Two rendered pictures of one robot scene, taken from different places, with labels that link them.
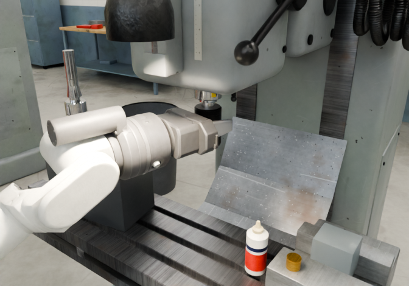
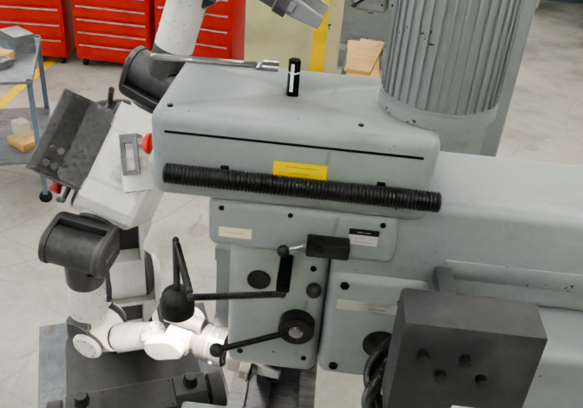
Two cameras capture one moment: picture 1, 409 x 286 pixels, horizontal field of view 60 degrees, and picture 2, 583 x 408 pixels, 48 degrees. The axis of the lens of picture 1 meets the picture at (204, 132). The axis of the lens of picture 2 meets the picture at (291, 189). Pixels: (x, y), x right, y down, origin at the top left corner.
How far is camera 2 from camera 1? 1.27 m
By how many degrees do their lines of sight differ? 52
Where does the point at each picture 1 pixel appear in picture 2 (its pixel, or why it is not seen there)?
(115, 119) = (193, 326)
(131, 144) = (195, 344)
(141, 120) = (213, 334)
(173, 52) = (222, 316)
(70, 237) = not seen: hidden behind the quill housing
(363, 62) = not seen: outside the picture
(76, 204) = (158, 352)
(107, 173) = (173, 350)
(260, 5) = (258, 326)
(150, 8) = (166, 308)
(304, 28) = (323, 355)
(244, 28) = (238, 334)
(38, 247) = not seen: hidden behind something
